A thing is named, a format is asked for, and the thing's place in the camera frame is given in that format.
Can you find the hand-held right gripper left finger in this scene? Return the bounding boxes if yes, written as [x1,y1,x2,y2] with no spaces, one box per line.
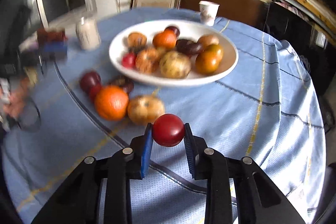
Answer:
[31,123,154,224]

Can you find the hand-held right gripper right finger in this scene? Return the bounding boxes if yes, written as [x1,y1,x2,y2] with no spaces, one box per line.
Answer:
[184,123,306,224]

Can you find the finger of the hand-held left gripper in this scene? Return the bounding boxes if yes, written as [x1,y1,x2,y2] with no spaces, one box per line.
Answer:
[20,52,57,69]
[41,42,69,60]

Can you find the small tan longan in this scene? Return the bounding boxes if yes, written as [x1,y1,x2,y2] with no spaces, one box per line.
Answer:
[127,32,147,48]

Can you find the yellow orange green-stemmed mandarin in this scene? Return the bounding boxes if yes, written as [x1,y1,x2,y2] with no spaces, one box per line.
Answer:
[195,44,224,75]

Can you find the white oval plate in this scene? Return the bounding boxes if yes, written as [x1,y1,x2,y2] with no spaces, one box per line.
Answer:
[109,20,239,87]

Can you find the tan onion-shaped fruit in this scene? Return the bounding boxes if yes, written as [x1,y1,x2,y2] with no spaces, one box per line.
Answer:
[197,34,219,48]

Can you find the dark red plum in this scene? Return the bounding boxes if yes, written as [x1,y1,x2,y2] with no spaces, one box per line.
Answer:
[79,71,102,92]
[164,26,181,37]

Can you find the person's left hand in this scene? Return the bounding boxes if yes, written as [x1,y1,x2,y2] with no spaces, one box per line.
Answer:
[4,74,36,121]

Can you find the dark red object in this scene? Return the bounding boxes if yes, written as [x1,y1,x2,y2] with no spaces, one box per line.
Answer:
[37,29,67,42]

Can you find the white drink can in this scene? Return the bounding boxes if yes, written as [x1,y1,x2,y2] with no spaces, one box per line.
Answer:
[76,17,101,51]

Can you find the amber round fruit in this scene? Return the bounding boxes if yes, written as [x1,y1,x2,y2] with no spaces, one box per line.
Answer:
[127,95,166,125]

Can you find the blue checked tablecloth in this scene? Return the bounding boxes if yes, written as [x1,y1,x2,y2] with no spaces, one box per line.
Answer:
[1,7,327,224]

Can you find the large orange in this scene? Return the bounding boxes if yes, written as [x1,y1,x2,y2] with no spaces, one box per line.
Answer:
[94,85,130,121]

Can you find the dark brown water chestnut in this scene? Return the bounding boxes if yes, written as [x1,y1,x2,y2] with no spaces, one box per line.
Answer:
[175,39,205,56]
[109,76,135,93]

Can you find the pale yellow round fruit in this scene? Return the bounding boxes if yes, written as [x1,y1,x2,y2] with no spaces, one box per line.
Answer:
[159,51,192,79]

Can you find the orange tan round fruit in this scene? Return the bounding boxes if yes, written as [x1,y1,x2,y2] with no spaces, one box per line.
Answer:
[135,47,160,74]

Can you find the white paper cup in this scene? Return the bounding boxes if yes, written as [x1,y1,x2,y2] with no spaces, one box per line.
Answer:
[199,0,220,26]

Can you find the black glossy panel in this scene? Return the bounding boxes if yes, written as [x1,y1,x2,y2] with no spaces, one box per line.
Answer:
[262,2,336,94]

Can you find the brown wooden cabinet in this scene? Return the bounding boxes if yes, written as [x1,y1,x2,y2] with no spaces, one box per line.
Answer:
[181,0,271,28]

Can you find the black cable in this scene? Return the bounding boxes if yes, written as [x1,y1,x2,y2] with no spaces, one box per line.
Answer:
[18,101,42,132]

